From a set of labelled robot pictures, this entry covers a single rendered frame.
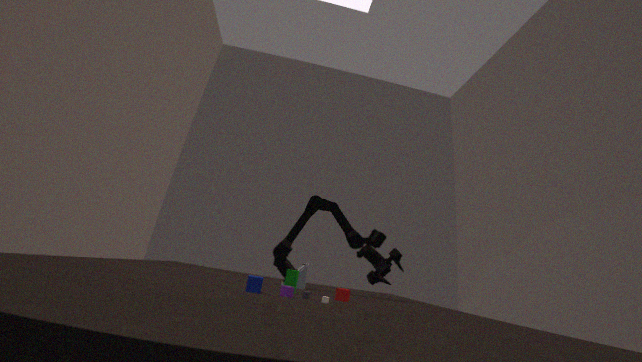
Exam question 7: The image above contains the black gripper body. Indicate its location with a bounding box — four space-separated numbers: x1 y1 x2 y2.
366 248 402 285

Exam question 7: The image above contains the blue block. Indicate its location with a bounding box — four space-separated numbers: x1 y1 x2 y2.
246 275 263 294

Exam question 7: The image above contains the red block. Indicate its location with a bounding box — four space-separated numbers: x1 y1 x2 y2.
335 288 351 302

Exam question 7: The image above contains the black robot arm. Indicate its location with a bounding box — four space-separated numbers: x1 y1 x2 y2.
273 195 392 279

